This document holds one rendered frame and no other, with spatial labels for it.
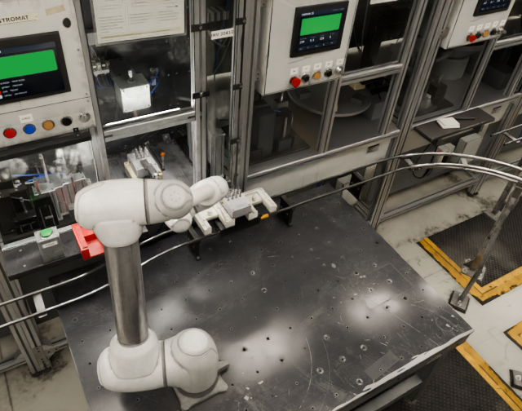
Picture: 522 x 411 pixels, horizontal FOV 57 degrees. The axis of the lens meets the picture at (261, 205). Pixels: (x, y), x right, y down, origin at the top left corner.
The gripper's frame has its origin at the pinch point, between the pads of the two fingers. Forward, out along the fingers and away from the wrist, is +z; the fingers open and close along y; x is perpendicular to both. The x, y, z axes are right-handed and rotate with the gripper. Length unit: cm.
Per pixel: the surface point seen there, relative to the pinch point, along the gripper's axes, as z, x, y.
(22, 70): -19, 39, 62
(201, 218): -27.6, -14.1, -12.9
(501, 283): -80, -200, -102
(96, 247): -27.8, 31.2, -9.7
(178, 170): 4.6, -16.6, -9.2
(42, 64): -19, 33, 63
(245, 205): -32.5, -33.2, -8.8
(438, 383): -111, -112, -103
